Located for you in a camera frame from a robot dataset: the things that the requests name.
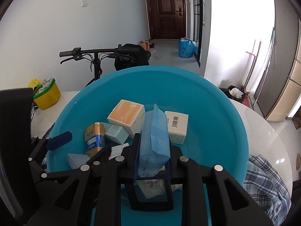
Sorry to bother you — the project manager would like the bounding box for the yellow green container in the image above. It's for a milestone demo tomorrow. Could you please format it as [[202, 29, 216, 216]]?
[[28, 78, 61, 110]]

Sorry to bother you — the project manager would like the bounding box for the light blue pouch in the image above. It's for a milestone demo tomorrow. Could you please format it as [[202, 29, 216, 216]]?
[[138, 104, 170, 178]]

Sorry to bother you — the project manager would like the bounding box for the gold blue tin box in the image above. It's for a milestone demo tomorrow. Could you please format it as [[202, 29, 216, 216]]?
[[84, 122, 105, 158]]

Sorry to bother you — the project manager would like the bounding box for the black framed box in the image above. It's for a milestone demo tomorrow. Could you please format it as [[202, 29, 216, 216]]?
[[125, 174, 174, 212]]

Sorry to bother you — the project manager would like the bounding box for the orange top white box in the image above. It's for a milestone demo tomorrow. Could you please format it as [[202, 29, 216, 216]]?
[[107, 99, 145, 139]]

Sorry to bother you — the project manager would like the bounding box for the blue plaid cloth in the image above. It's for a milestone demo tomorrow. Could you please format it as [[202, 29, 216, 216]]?
[[243, 155, 291, 225]]

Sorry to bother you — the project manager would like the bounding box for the white barcode box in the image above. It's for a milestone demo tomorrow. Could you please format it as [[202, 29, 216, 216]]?
[[165, 111, 189, 145]]

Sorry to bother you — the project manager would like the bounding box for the black bicycle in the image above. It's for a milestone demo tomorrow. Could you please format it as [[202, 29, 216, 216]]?
[[59, 43, 151, 85]]

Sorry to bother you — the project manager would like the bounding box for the light blue small box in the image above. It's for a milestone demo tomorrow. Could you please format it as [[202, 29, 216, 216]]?
[[102, 122, 129, 144]]

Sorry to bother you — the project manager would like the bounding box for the white blue printed box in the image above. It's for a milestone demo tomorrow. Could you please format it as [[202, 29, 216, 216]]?
[[109, 143, 129, 160]]

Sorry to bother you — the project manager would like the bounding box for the blue plastic basin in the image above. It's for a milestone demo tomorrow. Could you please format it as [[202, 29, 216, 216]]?
[[47, 66, 249, 185]]

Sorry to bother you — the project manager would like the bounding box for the dark brown door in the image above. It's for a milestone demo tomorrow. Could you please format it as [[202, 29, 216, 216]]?
[[146, 0, 186, 39]]

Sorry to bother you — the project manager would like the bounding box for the blue plastic bag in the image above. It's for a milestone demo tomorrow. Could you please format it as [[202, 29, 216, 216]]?
[[178, 38, 198, 58]]

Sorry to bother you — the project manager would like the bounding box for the gold refrigerator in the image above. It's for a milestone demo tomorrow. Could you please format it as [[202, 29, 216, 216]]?
[[255, 0, 300, 122]]

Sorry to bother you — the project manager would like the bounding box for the black trash bin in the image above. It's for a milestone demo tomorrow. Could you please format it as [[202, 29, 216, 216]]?
[[224, 85, 245, 103]]

